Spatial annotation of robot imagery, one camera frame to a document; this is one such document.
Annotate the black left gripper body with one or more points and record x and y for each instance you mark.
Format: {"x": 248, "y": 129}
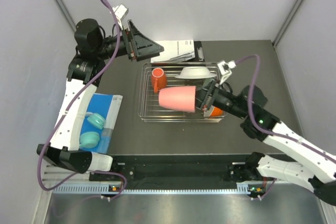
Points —
{"x": 109, "y": 48}

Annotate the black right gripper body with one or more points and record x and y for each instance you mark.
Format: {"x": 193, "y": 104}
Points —
{"x": 221, "y": 99}

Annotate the white orange bowl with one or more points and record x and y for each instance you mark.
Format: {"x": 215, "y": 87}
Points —
{"x": 213, "y": 111}

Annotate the white fluted plate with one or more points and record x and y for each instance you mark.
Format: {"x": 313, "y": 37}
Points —
{"x": 195, "y": 73}

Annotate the pink plastic cup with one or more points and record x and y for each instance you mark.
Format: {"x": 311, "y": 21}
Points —
{"x": 178, "y": 98}

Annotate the orange ceramic mug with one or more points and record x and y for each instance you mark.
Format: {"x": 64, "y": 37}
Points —
{"x": 158, "y": 79}

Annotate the chrome wire dish rack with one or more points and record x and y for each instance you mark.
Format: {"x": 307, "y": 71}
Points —
{"x": 149, "y": 109}

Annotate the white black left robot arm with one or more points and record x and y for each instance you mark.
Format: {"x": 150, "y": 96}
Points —
{"x": 83, "y": 78}

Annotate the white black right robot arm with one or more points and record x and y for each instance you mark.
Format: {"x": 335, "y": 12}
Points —
{"x": 313, "y": 169}

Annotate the white paper manual booklet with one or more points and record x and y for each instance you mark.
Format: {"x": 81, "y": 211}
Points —
{"x": 175, "y": 51}

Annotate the black clipboard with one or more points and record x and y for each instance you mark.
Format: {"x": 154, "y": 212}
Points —
{"x": 199, "y": 55}

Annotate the blue white headphone box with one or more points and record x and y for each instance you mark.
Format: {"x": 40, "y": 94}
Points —
{"x": 99, "y": 122}

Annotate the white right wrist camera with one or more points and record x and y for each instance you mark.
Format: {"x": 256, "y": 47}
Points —
{"x": 225, "y": 69}

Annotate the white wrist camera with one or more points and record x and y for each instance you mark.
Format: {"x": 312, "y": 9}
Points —
{"x": 120, "y": 12}
{"x": 225, "y": 69}

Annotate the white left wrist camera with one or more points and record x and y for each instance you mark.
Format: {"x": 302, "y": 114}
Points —
{"x": 120, "y": 12}

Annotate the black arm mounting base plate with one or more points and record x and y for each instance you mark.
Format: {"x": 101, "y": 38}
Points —
{"x": 169, "y": 172}

